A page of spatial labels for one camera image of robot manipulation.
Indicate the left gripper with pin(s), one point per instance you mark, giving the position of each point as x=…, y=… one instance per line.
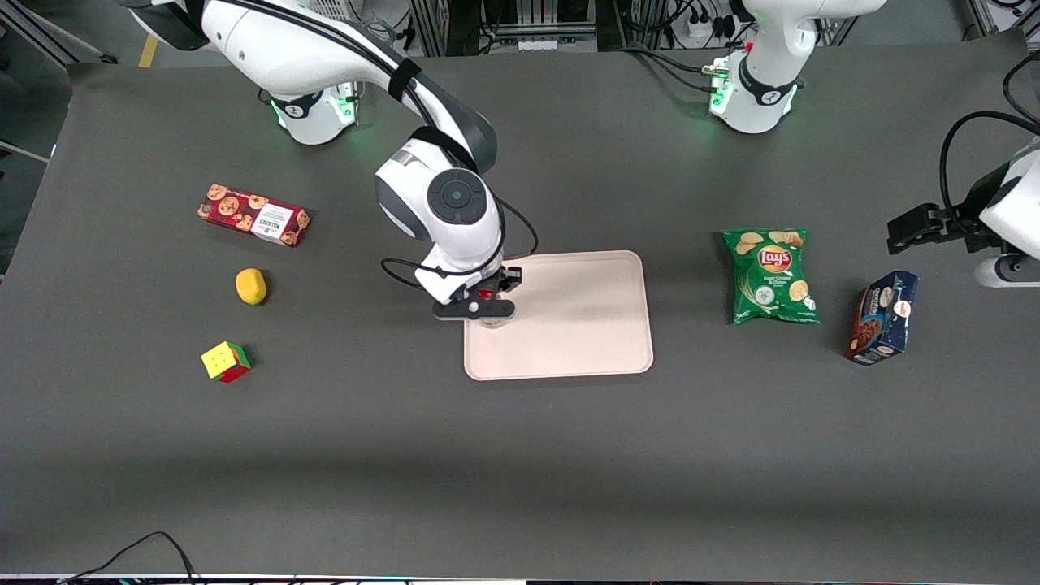
x=952, y=225

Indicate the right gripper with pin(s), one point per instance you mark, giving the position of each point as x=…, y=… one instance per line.
x=509, y=279

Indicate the red coke bottle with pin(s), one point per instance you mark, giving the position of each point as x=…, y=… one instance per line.
x=485, y=294

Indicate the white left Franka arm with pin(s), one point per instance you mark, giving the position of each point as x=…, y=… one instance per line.
x=760, y=93

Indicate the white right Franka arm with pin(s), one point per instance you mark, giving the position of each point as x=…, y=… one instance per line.
x=455, y=203

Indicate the beige plastic tray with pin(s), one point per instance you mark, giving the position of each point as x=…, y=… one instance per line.
x=577, y=325

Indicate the dark blue cookie box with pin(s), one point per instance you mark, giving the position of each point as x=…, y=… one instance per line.
x=882, y=318

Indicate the green Lay's chips bag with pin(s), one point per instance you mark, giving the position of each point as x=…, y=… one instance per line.
x=771, y=276

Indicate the yellow lemon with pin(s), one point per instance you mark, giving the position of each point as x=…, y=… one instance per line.
x=251, y=286

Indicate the red cookie box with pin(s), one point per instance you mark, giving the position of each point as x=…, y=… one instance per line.
x=253, y=215

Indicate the colourful Rubik's cube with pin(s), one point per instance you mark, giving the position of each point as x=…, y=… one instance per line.
x=225, y=361

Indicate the white power strip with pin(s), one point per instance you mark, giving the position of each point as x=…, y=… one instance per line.
x=699, y=31

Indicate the white perforated box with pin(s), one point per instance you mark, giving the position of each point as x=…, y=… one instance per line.
x=341, y=10

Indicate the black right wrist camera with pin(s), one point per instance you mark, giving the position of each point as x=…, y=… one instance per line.
x=505, y=280

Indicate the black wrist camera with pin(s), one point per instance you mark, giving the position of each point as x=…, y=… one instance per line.
x=505, y=280
x=985, y=203

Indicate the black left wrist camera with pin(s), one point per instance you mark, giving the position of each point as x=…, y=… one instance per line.
x=985, y=203

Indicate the aluminium frame rack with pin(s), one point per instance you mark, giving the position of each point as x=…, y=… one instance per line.
x=520, y=20

